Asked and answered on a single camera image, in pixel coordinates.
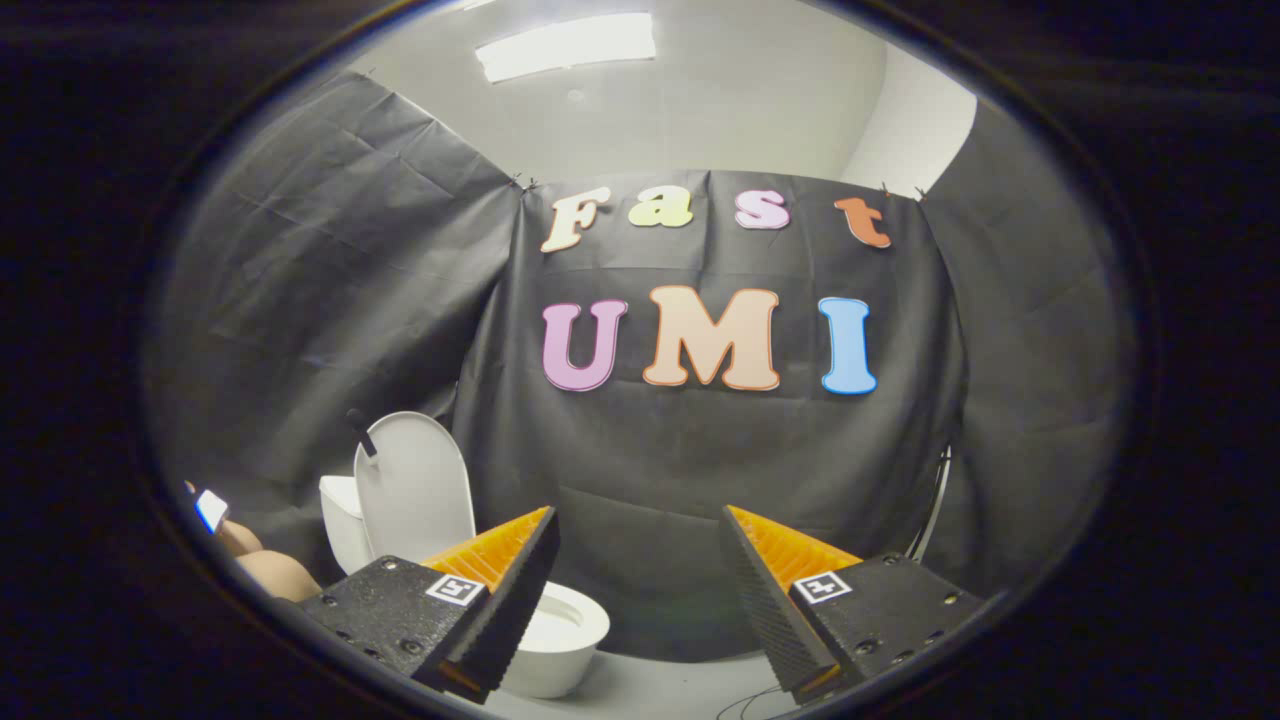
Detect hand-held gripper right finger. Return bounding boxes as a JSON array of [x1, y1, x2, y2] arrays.
[[718, 503, 986, 704]]

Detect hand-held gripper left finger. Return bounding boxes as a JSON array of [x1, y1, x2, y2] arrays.
[[298, 505, 563, 706]]

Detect white toilet lid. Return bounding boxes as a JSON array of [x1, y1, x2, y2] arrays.
[[345, 408, 477, 563]]

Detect white toilet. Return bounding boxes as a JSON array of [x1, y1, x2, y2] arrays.
[[319, 475, 611, 699]]

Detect black backdrop cloth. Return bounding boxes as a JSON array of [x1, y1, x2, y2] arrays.
[[145, 70, 1136, 661]]

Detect ceiling light panel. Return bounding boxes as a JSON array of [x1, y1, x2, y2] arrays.
[[475, 12, 658, 85]]

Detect thin black cable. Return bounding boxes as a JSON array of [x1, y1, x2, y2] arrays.
[[716, 686, 791, 720]]

